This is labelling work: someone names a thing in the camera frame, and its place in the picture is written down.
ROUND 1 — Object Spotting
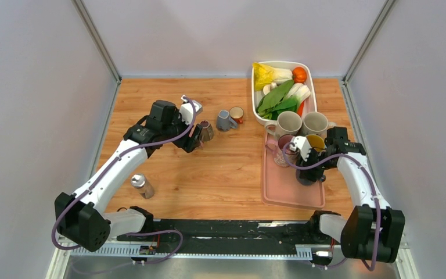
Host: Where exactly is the pink plastic tray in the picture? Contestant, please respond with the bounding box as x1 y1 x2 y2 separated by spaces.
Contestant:
261 148 326 210

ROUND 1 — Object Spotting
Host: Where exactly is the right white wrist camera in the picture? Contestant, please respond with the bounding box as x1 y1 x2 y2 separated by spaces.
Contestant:
289 136 312 162

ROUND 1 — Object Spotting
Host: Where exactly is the silver metal bottle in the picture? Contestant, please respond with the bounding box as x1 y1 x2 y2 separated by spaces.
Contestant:
131 173 154 199

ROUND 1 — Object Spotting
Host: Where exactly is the orange small mug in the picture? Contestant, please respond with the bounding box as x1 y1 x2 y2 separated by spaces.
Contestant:
229 106 244 124

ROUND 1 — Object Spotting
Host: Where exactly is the yellow napa cabbage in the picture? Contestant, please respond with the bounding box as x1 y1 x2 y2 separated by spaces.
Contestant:
253 62 292 91

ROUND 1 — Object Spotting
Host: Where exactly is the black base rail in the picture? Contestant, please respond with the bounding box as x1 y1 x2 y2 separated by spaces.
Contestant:
116 219 339 255

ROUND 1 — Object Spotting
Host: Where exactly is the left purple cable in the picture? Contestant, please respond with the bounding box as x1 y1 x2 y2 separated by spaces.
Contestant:
51 96 197 266

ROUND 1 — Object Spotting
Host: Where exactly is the dark blue round mug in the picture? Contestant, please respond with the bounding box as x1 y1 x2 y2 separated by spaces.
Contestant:
297 175 326 186

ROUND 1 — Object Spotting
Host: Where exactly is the blue butterfly mug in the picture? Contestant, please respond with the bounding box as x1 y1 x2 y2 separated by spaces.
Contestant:
305 134 326 152

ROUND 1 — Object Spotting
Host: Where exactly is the small orange pumpkin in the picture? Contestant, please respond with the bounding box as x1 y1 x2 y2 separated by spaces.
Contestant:
292 67 308 84

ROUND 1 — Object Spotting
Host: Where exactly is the tall white floral mug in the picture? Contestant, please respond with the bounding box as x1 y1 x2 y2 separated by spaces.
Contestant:
300 112 337 137

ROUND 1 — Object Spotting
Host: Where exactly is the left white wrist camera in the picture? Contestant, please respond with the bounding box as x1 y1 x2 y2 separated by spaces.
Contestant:
179 95 203 125

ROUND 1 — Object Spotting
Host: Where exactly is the grey-blue dotted mug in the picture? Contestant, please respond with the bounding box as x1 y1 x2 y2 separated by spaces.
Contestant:
216 110 239 132

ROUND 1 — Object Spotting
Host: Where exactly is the white mushroom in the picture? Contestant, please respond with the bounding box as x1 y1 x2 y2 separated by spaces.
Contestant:
262 83 278 95

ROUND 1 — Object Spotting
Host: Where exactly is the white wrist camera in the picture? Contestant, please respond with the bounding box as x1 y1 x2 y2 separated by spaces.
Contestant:
179 95 203 125
289 136 312 162

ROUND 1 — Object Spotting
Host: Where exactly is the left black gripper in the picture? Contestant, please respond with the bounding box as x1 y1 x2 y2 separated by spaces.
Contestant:
161 109 202 153

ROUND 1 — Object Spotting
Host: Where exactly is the small brown mug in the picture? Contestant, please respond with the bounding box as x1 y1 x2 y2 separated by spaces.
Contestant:
200 120 214 142

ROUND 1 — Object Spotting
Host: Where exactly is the purple cable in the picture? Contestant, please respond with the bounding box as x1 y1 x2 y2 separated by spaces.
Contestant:
51 96 197 266
282 141 382 272

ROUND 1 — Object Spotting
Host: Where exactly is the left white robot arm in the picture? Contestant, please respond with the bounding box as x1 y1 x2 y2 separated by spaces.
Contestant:
51 95 203 252

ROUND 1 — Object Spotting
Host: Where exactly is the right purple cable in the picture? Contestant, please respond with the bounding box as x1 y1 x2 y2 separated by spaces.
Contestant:
282 141 382 272

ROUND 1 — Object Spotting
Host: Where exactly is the white vegetable bin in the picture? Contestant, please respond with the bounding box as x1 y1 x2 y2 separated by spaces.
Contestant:
251 61 317 125

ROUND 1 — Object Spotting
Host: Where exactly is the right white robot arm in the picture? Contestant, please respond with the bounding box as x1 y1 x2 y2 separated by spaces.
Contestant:
289 127 405 269

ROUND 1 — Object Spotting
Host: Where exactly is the white bok choy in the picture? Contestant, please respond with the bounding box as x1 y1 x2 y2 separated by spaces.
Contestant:
284 83 311 105

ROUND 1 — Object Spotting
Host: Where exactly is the pink upside-down mug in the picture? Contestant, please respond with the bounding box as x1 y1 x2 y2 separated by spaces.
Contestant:
264 134 298 167

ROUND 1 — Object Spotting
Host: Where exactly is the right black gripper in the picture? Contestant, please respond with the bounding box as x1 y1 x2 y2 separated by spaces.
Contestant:
295 145 334 181

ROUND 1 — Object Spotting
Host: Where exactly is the green leafy vegetable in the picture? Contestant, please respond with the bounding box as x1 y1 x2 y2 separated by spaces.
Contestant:
256 80 299 120

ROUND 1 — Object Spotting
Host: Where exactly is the orange carrot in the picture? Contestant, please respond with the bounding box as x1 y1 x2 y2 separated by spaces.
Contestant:
297 101 305 117

